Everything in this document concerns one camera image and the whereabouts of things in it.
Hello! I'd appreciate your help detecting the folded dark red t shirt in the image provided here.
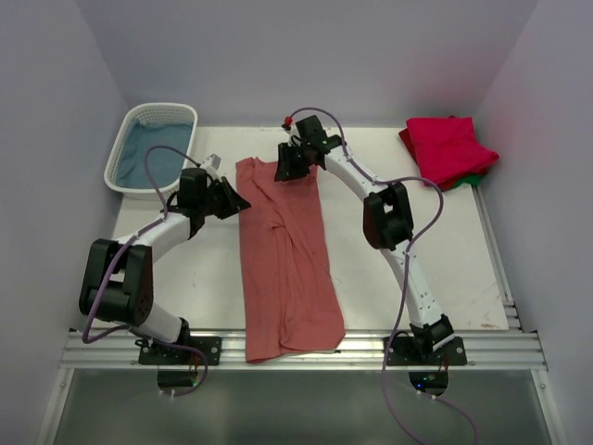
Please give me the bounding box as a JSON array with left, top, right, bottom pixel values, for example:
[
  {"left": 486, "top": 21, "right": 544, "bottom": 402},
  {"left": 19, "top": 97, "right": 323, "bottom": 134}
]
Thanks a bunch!
[{"left": 398, "top": 128, "right": 417, "bottom": 162}]

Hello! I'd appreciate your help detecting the folded crimson t shirt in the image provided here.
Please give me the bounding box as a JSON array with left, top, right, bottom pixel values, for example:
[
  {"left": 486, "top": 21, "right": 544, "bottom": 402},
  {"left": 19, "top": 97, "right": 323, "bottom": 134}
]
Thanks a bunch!
[{"left": 406, "top": 116, "right": 499, "bottom": 190}]

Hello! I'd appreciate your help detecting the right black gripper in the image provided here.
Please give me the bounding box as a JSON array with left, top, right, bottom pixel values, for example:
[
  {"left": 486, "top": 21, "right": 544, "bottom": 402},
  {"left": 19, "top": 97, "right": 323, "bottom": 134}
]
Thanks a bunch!
[{"left": 274, "top": 143, "right": 310, "bottom": 184}]

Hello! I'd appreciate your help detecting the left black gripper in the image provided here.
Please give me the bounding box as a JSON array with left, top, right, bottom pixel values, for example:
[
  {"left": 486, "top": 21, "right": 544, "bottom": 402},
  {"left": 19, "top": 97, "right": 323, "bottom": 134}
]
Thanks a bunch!
[{"left": 198, "top": 176, "right": 250, "bottom": 220}]

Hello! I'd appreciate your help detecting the folded green t shirt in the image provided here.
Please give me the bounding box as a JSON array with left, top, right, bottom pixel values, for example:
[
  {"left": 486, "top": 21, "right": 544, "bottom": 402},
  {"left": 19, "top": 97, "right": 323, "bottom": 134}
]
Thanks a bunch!
[{"left": 442, "top": 172, "right": 486, "bottom": 191}]

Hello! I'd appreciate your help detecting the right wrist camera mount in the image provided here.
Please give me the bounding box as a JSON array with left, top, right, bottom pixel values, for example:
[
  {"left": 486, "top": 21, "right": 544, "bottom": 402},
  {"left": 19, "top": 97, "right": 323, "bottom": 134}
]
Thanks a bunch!
[{"left": 282, "top": 116, "right": 302, "bottom": 146}]

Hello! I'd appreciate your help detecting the aluminium mounting rail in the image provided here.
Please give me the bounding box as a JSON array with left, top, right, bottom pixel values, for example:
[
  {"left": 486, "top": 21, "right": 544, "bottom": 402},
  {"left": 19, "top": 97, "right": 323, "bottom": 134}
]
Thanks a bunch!
[{"left": 59, "top": 328, "right": 547, "bottom": 371}]

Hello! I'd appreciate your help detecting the blue t shirt in basket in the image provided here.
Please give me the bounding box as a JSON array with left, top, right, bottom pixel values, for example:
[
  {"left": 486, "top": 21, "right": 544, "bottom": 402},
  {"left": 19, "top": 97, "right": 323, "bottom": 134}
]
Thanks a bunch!
[{"left": 115, "top": 120, "right": 193, "bottom": 190}]

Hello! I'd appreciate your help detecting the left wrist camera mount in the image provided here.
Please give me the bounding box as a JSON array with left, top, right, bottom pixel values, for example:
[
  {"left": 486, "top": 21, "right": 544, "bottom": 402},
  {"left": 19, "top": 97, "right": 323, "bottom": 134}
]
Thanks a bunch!
[{"left": 199, "top": 154, "right": 221, "bottom": 177}]

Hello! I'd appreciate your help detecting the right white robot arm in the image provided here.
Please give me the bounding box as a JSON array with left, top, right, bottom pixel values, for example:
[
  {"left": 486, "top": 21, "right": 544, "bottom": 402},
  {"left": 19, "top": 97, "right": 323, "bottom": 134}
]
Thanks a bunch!
[{"left": 274, "top": 115, "right": 455, "bottom": 364}]

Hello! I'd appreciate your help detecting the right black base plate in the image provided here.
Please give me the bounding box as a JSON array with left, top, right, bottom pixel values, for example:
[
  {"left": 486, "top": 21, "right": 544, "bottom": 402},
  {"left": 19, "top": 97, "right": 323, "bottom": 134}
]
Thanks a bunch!
[{"left": 384, "top": 333, "right": 468, "bottom": 366}]

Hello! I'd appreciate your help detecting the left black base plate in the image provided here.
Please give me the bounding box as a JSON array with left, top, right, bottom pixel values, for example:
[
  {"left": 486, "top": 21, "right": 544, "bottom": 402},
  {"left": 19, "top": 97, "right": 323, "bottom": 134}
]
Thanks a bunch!
[{"left": 134, "top": 336, "right": 221, "bottom": 366}]

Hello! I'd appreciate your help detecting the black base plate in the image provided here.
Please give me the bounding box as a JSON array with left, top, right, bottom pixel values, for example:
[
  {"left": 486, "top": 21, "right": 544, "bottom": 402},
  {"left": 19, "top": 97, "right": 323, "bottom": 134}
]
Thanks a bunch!
[
  {"left": 134, "top": 336, "right": 221, "bottom": 366},
  {"left": 384, "top": 333, "right": 468, "bottom": 366}
]

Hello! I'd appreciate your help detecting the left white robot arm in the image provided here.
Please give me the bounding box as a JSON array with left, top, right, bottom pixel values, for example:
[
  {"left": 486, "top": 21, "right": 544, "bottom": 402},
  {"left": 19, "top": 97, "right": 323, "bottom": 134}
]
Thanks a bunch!
[{"left": 79, "top": 167, "right": 251, "bottom": 364}]

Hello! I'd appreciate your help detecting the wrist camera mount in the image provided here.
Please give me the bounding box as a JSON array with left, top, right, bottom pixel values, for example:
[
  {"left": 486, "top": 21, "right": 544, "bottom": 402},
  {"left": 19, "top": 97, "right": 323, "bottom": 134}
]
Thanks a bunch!
[
  {"left": 199, "top": 154, "right": 221, "bottom": 177},
  {"left": 282, "top": 116, "right": 302, "bottom": 146}
]

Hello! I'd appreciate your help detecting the salmon pink t shirt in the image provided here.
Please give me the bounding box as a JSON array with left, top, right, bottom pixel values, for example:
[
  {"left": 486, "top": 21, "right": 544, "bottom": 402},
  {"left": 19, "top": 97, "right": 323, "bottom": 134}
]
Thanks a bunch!
[{"left": 236, "top": 158, "right": 346, "bottom": 363}]

